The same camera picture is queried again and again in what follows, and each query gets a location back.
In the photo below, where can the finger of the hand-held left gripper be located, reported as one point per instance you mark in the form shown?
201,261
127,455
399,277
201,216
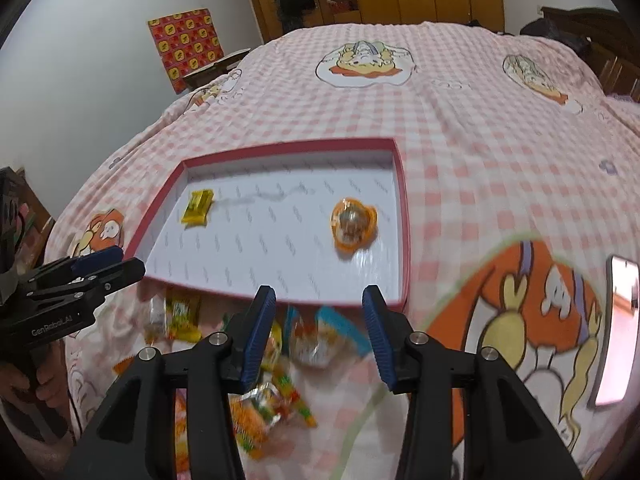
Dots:
97,259
125,270

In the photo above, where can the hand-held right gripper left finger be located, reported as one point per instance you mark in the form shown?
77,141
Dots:
257,335

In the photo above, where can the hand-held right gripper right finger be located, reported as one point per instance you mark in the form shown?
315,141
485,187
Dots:
377,335

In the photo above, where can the blue edged clear snack packet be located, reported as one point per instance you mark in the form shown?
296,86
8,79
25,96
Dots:
330,340

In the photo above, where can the green yellow snack packet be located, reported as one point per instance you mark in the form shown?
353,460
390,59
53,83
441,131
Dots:
182,312

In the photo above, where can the clear colourful gummy packet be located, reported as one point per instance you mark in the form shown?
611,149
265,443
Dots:
290,400

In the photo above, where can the orange gummy snack packet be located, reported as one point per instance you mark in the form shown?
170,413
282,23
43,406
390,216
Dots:
247,425

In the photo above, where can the yellow candy packet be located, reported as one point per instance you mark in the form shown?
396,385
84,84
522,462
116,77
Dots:
197,207

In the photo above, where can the pink shallow cardboard box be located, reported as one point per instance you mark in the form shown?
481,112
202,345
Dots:
280,240

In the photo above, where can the orange round jelly cup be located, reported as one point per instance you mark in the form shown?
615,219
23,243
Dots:
352,222

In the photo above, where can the person's left hand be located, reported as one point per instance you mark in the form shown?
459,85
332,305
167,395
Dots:
15,385

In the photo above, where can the yellow small snack packet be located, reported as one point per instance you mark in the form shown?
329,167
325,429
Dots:
274,352

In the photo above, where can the clear small snack packet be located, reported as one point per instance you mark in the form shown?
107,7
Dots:
155,320

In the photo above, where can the wooden nightstand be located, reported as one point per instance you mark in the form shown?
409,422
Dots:
35,210

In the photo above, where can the brown wooden stool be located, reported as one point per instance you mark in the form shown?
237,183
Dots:
210,70

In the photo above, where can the pink checked printed blanket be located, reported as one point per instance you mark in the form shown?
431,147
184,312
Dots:
475,135

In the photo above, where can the red yellow patterned panel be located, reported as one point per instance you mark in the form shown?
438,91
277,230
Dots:
187,45

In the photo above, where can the pink smartphone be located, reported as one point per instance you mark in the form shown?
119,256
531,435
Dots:
617,330

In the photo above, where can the black bag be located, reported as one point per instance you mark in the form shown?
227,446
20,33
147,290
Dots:
542,27

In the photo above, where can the dark wooden headboard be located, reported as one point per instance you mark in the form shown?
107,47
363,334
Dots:
600,35

